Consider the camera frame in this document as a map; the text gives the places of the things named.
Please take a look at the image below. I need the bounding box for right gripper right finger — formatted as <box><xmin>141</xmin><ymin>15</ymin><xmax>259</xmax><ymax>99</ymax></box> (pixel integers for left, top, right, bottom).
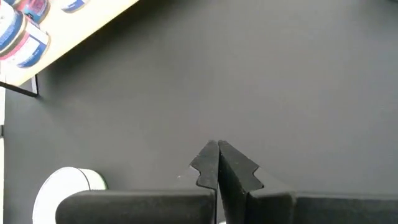
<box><xmin>219</xmin><ymin>140</ymin><xmax>398</xmax><ymax>224</ymax></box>

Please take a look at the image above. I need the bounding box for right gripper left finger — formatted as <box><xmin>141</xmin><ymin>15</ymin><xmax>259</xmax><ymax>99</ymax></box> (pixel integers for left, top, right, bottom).
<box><xmin>55</xmin><ymin>139</ymin><xmax>220</xmax><ymax>224</ymax></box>

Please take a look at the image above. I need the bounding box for Bumble Bee tuna can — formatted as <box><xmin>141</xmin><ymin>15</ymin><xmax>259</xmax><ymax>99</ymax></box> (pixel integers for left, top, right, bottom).
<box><xmin>32</xmin><ymin>166</ymin><xmax>109</xmax><ymax>224</ymax></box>

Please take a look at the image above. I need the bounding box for Wild Planet salmon can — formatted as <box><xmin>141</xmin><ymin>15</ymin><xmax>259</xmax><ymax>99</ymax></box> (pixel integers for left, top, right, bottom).
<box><xmin>18</xmin><ymin>0</ymin><xmax>51</xmax><ymax>24</ymax></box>
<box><xmin>0</xmin><ymin>0</ymin><xmax>26</xmax><ymax>54</ymax></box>
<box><xmin>0</xmin><ymin>23</ymin><xmax>51</xmax><ymax>69</ymax></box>
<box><xmin>60</xmin><ymin>0</ymin><xmax>90</xmax><ymax>14</ymax></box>

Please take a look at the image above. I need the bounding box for dark table mat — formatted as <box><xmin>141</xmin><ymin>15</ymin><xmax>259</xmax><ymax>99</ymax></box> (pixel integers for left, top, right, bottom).
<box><xmin>0</xmin><ymin>0</ymin><xmax>398</xmax><ymax>224</ymax></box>

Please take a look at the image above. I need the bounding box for wooden shelf with black frame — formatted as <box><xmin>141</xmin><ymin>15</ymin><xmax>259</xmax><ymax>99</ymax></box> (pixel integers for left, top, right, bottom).
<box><xmin>0</xmin><ymin>0</ymin><xmax>140</xmax><ymax>98</ymax></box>

